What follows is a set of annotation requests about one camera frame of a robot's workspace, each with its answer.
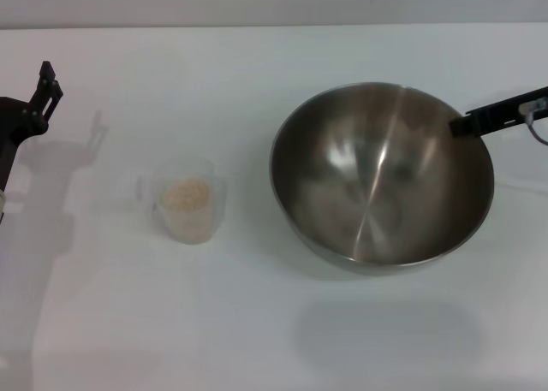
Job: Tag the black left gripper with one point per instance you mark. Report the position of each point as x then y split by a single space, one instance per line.
10 126

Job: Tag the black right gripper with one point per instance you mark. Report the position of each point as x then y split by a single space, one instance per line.
535 96

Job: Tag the stainless steel mixing bowl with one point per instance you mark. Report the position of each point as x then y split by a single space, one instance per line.
377 185

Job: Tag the uncooked beige rice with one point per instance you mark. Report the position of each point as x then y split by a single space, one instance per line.
188 200

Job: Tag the clear plastic measuring cup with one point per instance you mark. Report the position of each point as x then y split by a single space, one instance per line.
216 203

